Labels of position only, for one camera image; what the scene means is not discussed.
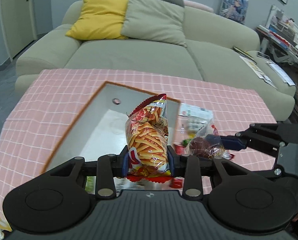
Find red jujube clear bag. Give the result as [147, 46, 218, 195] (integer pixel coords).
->
[185, 124, 225, 159]

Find french fries snack bag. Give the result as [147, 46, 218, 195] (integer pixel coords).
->
[125, 94, 171, 183]

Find red silver snack packet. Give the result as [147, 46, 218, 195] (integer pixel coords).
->
[173, 143, 186, 155]

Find green nuts snack bag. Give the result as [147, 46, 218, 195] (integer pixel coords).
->
[85, 176, 96, 194]

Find orange cardboard box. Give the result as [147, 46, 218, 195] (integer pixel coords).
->
[41, 80, 182, 175]

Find clear pack white balls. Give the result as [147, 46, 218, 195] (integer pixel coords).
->
[179, 103, 214, 133]

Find magazine on sofa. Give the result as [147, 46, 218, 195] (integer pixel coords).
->
[240, 56, 276, 88]

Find pink checkered tablecloth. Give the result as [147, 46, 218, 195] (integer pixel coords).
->
[0, 69, 275, 229]

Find beige sofa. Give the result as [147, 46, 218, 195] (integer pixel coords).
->
[15, 1, 296, 121]

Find cluttered white shelf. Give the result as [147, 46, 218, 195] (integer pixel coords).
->
[256, 5, 298, 65]

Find anime print pillow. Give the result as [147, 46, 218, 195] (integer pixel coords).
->
[219, 0, 249, 25]

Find pink blanket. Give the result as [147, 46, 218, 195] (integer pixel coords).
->
[184, 0, 214, 13]

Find yellow cushion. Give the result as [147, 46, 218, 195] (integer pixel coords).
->
[66, 0, 128, 41]

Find beige cushion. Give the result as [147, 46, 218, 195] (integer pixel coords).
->
[121, 0, 186, 47]

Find white door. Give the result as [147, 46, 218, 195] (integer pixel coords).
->
[0, 0, 37, 60]

